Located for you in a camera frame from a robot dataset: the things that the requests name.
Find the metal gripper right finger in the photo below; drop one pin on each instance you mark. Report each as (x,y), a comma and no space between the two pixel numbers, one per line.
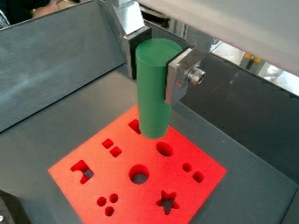
(184,73)

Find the red shape sorting board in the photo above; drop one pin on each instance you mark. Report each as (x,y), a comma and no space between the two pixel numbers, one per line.
(126,179)

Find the dark grey tray bin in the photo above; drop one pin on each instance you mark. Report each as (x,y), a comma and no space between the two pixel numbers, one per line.
(65,87)

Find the green cylinder peg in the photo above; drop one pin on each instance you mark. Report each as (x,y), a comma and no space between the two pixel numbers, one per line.
(153,54)

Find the black object bottom left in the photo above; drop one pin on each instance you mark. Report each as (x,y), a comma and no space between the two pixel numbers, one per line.
(13,213)

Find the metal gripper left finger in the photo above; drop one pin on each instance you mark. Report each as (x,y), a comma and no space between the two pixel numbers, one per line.
(134,32)

